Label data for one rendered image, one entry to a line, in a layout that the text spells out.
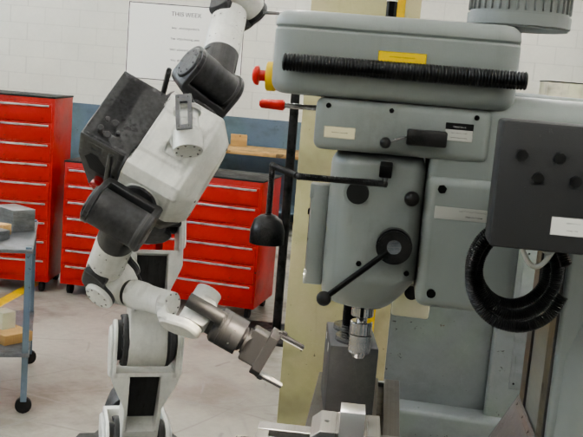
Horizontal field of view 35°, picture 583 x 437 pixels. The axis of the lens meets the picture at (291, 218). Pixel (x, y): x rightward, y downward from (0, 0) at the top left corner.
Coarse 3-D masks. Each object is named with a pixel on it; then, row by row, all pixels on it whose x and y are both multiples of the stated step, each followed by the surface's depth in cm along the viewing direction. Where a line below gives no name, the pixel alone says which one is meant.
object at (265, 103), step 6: (264, 102) 199; (270, 102) 199; (276, 102) 198; (282, 102) 198; (270, 108) 199; (276, 108) 199; (282, 108) 199; (294, 108) 199; (300, 108) 199; (306, 108) 198; (312, 108) 198
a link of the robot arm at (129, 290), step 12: (132, 264) 229; (132, 276) 229; (108, 288) 224; (120, 288) 226; (132, 288) 225; (144, 288) 224; (156, 288) 224; (120, 300) 227; (132, 300) 224; (144, 300) 222
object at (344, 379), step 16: (336, 336) 231; (336, 352) 226; (336, 368) 227; (352, 368) 227; (368, 368) 227; (336, 384) 227; (352, 384) 227; (368, 384) 227; (336, 400) 228; (352, 400) 228; (368, 400) 228
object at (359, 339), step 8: (352, 328) 193; (360, 328) 192; (368, 328) 192; (352, 336) 193; (360, 336) 192; (368, 336) 193; (352, 344) 193; (360, 344) 192; (368, 344) 193; (352, 352) 193; (360, 352) 193; (368, 352) 194
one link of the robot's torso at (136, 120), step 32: (128, 96) 215; (160, 96) 217; (96, 128) 210; (128, 128) 212; (160, 128) 214; (224, 128) 220; (96, 160) 217; (128, 160) 209; (160, 160) 211; (192, 160) 213; (160, 192) 209; (192, 192) 213; (160, 224) 228
